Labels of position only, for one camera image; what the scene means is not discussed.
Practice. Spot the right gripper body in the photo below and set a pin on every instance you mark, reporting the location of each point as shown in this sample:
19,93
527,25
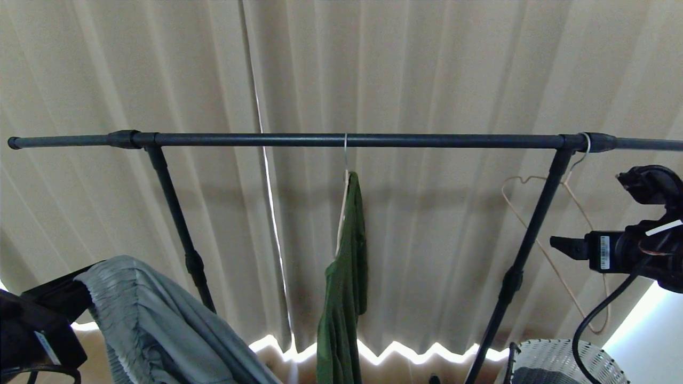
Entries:
624,250

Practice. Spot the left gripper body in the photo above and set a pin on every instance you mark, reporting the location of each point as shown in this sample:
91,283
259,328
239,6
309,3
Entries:
32,330

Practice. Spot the pink clothes hanger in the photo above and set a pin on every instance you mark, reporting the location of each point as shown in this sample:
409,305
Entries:
560,274
342,213

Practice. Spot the pale grey garment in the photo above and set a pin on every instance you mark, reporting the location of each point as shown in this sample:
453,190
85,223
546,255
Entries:
155,330

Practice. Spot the green printed t-shirt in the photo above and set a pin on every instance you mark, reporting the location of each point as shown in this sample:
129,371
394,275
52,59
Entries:
347,288

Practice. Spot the white laundry basket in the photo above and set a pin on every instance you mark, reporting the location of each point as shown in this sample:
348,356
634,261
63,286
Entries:
565,354

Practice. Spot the black clothes rack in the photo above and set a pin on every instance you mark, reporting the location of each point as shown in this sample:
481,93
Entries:
320,140

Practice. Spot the beige curtain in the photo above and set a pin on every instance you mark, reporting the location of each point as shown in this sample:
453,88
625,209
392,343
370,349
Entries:
373,64

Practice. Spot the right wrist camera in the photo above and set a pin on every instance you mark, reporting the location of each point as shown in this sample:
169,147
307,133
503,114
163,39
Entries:
651,184

